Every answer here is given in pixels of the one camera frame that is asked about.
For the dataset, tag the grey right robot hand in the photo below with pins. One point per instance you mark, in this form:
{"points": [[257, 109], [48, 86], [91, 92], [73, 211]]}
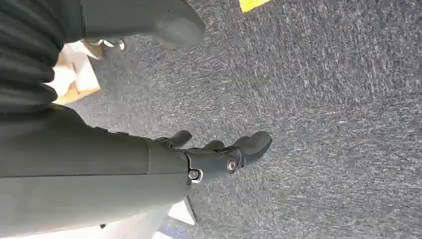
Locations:
{"points": [[82, 184]]}

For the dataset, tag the blue floor strip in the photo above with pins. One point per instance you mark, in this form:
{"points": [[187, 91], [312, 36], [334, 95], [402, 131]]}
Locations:
{"points": [[169, 231]]}

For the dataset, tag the white furniture panel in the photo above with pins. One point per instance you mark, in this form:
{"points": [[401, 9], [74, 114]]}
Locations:
{"points": [[180, 212]]}

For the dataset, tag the cardboard box with white labels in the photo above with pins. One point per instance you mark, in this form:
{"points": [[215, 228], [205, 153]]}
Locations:
{"points": [[84, 77]]}

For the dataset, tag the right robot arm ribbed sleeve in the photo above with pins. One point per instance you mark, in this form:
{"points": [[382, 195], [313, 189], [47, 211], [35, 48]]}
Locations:
{"points": [[26, 49]]}

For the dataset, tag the yellow tape strip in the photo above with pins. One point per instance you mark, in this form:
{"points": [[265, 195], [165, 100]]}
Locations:
{"points": [[249, 4]]}

